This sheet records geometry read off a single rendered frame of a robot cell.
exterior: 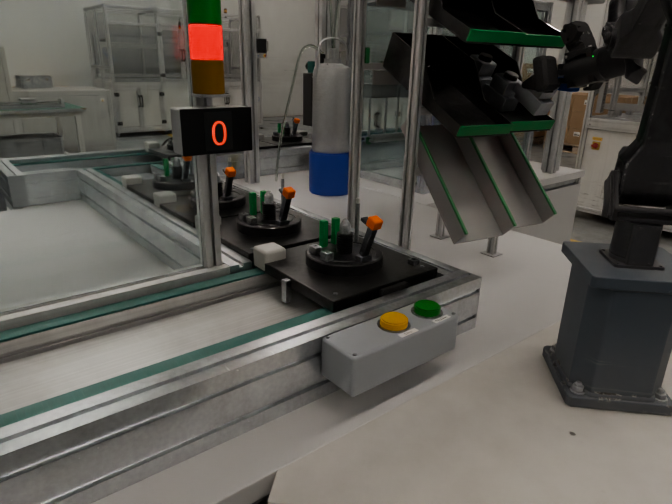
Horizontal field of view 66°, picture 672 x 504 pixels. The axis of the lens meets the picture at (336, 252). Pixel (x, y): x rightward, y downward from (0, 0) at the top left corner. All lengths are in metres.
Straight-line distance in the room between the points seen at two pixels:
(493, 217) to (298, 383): 0.58
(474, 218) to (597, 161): 4.13
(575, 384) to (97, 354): 0.68
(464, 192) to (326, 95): 0.84
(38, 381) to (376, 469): 0.45
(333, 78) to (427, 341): 1.21
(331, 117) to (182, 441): 1.34
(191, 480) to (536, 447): 0.42
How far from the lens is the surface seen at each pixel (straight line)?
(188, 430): 0.67
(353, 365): 0.68
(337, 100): 1.82
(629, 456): 0.79
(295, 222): 1.11
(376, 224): 0.85
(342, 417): 0.74
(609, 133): 5.13
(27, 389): 0.78
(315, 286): 0.85
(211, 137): 0.86
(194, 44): 0.86
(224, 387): 0.66
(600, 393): 0.85
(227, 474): 0.67
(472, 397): 0.81
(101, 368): 0.79
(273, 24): 13.11
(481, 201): 1.12
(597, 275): 0.76
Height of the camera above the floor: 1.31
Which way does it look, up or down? 20 degrees down
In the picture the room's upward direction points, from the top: 1 degrees clockwise
